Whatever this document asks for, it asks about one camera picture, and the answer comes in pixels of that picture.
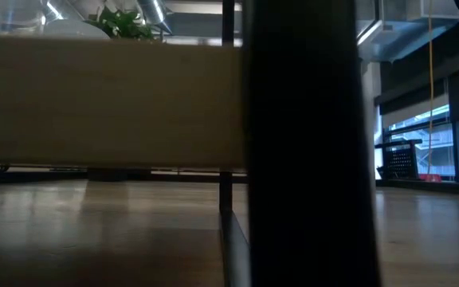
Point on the black aluminium table frame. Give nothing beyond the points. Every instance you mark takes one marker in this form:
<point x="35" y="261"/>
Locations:
<point x="54" y="176"/>

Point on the white dome shaped object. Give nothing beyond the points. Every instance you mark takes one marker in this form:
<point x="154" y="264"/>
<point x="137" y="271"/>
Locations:
<point x="74" y="30"/>

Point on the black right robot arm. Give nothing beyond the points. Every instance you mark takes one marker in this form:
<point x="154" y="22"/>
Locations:
<point x="313" y="159"/>

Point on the red background object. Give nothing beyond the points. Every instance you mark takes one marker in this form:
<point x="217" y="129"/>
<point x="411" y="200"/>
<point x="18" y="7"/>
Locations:
<point x="430" y="178"/>

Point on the black shelf divider frame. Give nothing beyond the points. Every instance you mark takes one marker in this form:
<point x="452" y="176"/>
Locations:
<point x="225" y="191"/>

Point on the white ceiling duct box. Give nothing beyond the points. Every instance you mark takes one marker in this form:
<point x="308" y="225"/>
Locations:
<point x="409" y="28"/>

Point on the wooden shelf board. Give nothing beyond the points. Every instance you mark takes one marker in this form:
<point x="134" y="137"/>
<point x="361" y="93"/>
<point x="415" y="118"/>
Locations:
<point x="94" y="99"/>

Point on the silver ventilation duct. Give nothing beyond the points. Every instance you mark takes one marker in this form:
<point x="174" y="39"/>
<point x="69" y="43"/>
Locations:
<point x="154" y="16"/>

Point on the black crate by window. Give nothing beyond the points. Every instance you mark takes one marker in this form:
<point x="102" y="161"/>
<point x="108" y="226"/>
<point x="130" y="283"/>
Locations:
<point x="401" y="161"/>

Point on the green artificial plant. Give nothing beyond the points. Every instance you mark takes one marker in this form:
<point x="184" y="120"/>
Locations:
<point x="122" y="24"/>

